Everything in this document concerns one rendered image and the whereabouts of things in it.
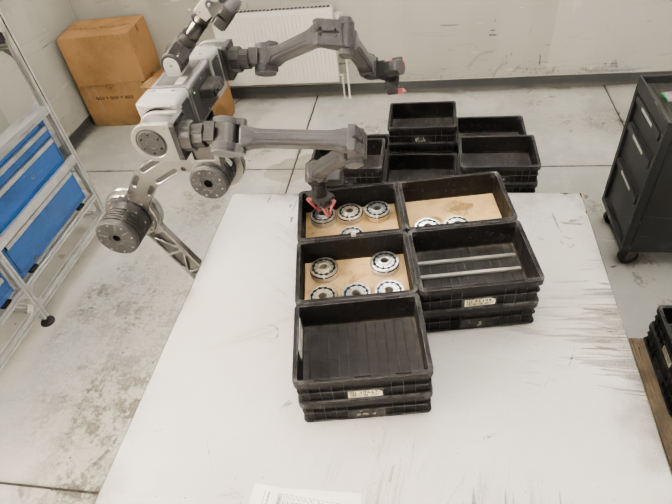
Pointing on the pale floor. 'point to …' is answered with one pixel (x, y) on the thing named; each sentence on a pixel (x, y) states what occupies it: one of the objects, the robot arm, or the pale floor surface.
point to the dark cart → (643, 174)
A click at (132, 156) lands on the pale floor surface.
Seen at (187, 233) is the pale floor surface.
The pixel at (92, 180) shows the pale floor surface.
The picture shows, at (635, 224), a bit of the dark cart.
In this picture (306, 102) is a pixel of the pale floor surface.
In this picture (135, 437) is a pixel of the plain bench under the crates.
